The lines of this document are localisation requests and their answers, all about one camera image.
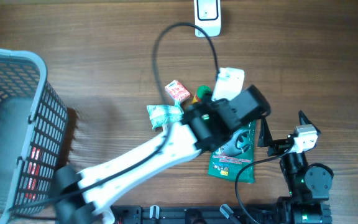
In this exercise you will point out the jar with green lid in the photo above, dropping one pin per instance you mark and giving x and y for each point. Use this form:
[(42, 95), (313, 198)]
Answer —
[(200, 93)]

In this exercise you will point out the grey plastic basket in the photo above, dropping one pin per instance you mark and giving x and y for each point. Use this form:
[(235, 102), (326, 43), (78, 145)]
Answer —
[(33, 121)]

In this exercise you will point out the mint green wipes packet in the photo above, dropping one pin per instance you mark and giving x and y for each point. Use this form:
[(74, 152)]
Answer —
[(161, 116)]

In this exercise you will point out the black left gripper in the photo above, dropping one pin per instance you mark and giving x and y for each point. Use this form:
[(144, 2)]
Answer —
[(216, 102)]

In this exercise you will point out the white barcode scanner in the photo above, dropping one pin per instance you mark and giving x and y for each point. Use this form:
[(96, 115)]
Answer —
[(208, 16)]

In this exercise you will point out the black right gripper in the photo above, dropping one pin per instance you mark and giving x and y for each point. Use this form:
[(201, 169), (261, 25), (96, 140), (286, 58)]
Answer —
[(265, 140)]

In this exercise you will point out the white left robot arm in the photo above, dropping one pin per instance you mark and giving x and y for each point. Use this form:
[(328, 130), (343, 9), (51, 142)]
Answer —
[(88, 195)]

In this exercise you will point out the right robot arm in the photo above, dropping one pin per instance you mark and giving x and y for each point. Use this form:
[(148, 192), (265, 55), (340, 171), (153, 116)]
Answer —
[(308, 184)]

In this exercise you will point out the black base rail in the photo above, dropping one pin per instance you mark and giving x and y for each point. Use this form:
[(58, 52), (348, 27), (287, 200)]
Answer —
[(265, 213)]

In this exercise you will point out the red tissue pack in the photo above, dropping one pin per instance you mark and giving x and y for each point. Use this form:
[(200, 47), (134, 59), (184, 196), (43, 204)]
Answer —
[(177, 91)]

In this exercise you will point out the green gloves packet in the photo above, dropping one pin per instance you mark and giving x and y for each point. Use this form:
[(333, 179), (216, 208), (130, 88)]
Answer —
[(226, 162)]

